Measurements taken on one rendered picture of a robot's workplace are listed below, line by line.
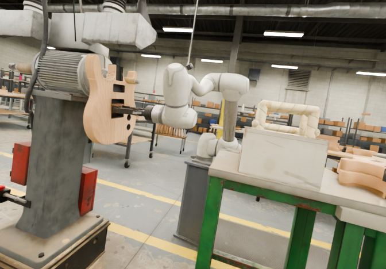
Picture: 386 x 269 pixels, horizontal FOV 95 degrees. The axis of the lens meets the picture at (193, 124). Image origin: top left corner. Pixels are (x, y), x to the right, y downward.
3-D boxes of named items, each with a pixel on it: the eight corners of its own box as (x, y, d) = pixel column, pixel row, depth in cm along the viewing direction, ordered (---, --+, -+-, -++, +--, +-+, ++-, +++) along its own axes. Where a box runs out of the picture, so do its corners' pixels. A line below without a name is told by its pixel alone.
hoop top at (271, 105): (258, 107, 65) (260, 99, 64) (258, 108, 68) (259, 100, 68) (321, 115, 59) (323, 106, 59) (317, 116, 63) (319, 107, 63)
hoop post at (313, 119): (306, 137, 61) (311, 110, 60) (302, 136, 64) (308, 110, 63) (316, 138, 60) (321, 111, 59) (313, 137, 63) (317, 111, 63)
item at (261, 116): (255, 128, 65) (259, 103, 65) (254, 128, 68) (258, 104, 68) (264, 130, 64) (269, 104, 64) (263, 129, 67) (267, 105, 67)
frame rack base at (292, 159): (237, 172, 66) (245, 127, 65) (238, 163, 80) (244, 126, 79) (320, 191, 59) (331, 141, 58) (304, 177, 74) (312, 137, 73)
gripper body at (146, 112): (149, 122, 83) (132, 119, 85) (157, 120, 91) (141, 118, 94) (150, 106, 82) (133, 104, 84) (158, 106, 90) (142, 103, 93)
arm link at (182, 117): (170, 119, 93) (168, 96, 86) (199, 123, 89) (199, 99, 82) (161, 130, 84) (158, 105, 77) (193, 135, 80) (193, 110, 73)
